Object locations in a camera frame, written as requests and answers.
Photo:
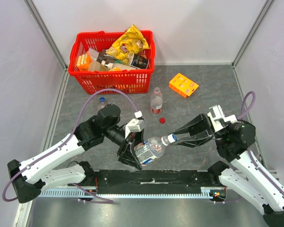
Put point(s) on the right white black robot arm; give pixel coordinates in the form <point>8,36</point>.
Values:
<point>233,138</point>

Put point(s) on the beige pump bottle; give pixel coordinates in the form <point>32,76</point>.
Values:
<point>96,66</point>

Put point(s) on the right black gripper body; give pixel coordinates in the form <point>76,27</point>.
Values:
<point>208,127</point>

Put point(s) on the small bottle white cap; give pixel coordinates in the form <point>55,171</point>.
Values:
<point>151,149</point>

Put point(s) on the clear bottle blue label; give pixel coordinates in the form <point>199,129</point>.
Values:
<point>102,103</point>

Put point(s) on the white slotted cable duct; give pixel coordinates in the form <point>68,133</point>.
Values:
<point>74,192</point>

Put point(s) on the red plastic shopping basket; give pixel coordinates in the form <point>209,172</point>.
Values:
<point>130,82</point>

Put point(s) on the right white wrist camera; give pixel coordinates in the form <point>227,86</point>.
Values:
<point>218,120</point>

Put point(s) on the clear plastic packet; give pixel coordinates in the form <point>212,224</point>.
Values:
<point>94,54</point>

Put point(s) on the yellow chips bag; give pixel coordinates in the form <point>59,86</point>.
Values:
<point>131,42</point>

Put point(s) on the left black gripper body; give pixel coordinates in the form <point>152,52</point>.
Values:
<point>135,135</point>

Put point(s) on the brown snack packet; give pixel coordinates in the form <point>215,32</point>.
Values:
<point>103,56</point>

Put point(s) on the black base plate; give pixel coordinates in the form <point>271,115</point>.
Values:
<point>150,181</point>

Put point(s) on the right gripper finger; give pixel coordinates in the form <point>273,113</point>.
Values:
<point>196,126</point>
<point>193,141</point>

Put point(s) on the orange cardboard box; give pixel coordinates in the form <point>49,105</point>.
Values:
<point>183,85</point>

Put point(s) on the clear bottle red label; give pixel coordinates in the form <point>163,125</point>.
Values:
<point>156,101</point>

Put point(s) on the black instant noodle cup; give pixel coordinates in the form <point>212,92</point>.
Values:
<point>138,61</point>

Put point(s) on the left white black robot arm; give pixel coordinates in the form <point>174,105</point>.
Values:
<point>31,177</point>

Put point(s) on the orange yellow sponge pack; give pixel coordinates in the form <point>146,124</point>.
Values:
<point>83,62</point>

